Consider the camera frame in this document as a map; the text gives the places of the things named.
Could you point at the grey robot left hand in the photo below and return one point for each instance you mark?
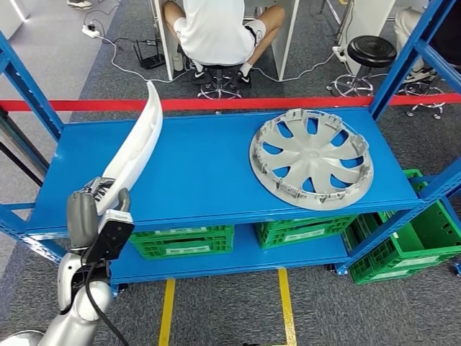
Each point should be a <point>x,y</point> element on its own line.
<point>81,219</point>

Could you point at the white curved plastic part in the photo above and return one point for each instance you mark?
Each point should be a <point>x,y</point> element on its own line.
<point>140,138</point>

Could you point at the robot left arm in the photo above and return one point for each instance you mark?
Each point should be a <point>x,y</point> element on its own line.
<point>77,324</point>

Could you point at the blue metal shelf rack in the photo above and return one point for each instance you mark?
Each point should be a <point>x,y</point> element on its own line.
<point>216,167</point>

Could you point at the green plastic crate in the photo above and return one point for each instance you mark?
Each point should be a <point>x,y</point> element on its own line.
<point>223,250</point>
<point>378,276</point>
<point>270,241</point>
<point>342,222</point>
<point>425,239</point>
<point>216,231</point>

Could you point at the black router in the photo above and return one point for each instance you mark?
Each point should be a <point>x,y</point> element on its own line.
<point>153,62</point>

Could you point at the white power strip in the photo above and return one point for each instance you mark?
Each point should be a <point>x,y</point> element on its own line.
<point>90,31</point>
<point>339,53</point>

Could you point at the white bottle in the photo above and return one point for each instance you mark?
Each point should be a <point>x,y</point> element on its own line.
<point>178,62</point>

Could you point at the red barrier belt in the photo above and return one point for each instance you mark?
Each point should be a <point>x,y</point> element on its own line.
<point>216,103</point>

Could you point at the person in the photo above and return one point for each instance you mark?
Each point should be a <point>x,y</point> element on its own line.
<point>216,28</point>
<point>79,4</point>
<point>405,24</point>

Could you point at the white cabinet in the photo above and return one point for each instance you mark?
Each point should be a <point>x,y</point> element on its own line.
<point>9,16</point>

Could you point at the chrome base swivel stool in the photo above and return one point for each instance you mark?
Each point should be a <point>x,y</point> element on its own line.
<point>219,85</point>

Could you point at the grey plastic wheel cover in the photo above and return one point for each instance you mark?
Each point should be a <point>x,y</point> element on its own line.
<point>310,155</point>

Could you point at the black round stool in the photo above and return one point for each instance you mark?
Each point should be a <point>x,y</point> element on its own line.
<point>426,90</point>
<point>370,50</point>

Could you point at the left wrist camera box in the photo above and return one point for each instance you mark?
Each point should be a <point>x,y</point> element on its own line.
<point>112,239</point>

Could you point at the black stanchion post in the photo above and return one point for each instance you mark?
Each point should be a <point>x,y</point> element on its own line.
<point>21,164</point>

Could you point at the chrome stanchion post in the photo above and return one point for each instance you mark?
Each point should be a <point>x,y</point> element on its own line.
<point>21,142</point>

